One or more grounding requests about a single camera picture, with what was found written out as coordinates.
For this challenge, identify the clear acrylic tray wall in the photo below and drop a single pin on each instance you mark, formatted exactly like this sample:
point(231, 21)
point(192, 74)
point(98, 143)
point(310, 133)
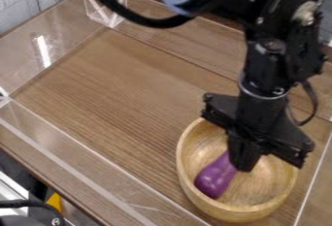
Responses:
point(101, 99)

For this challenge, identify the yellow object under table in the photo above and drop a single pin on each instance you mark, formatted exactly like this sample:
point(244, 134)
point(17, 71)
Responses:
point(56, 201)

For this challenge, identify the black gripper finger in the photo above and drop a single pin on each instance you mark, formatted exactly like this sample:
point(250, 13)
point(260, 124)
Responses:
point(238, 150)
point(255, 154)

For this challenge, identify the clear acrylic corner bracket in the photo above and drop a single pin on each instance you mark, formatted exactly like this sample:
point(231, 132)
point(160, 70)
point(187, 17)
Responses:
point(101, 14)

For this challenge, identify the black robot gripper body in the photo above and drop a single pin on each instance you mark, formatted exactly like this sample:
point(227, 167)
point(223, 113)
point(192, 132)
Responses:
point(256, 116)

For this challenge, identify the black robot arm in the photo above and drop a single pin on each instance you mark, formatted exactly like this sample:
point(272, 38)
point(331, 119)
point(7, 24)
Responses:
point(285, 57)

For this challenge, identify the brown wooden bowl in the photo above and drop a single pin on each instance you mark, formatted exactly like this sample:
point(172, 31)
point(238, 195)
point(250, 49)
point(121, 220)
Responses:
point(255, 194)

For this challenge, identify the purple toy eggplant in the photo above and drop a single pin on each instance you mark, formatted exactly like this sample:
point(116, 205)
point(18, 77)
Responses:
point(215, 177)

